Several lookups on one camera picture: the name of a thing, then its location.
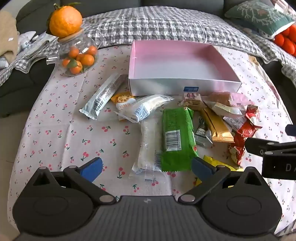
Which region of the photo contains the red snack packet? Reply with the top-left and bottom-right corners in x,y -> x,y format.
233,105 -> 262,147
227,143 -> 246,168

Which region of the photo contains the green snack packet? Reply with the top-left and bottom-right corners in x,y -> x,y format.
161,107 -> 199,172

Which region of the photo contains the clear rice cake packet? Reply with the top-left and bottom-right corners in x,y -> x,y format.
131,119 -> 164,179

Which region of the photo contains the silver candy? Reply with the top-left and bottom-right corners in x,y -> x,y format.
195,115 -> 213,148

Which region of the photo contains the dark grey sofa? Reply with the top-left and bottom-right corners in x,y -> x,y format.
0,0 -> 296,118

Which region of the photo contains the pink snack packet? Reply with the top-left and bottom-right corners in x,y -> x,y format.
228,92 -> 253,107

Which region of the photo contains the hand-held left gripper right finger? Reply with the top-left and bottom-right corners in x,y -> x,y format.
178,157 -> 264,205

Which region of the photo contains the green branch-print cushion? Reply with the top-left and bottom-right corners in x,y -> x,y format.
224,0 -> 295,39

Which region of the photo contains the pile of small oranges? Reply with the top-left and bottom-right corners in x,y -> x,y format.
62,46 -> 97,75

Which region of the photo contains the small pink and white packet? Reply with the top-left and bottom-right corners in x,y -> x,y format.
180,91 -> 204,111

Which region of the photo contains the cherry print tablecloth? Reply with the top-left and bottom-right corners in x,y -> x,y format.
7,43 -> 296,233

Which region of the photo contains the white and gold snack packet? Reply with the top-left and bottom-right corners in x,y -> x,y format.
203,100 -> 246,118

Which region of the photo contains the orange knot cushion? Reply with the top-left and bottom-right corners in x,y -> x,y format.
273,23 -> 296,57

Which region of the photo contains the large orange with leaves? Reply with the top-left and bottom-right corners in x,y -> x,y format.
47,2 -> 84,39

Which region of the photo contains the long silver snack packet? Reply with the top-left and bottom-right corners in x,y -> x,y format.
80,73 -> 126,120

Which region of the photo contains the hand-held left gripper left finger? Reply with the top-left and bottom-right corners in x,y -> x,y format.
32,157 -> 116,205

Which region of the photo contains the tan biscuit packet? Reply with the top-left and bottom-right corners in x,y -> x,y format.
209,91 -> 232,104

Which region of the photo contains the yellow snack packet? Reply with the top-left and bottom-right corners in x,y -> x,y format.
195,155 -> 244,186

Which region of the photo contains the white clear barcode snack packet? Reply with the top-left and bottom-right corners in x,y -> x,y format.
119,94 -> 174,123

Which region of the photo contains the glass jar with cork lid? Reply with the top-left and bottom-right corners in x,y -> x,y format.
46,28 -> 100,77

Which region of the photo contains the pink cardboard box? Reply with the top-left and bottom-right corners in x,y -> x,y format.
128,40 -> 242,96

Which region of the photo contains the gold wafer packet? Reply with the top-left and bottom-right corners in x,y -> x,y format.
199,107 -> 234,142

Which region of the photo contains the orange and white snack packet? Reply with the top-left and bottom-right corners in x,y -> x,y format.
110,91 -> 136,112

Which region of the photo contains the grey checked quilt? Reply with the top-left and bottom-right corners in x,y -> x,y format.
0,6 -> 296,80

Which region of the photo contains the clear plastic bag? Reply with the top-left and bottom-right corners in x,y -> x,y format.
18,31 -> 56,59

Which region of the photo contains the beige knitted cloth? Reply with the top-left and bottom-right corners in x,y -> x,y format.
0,10 -> 19,59

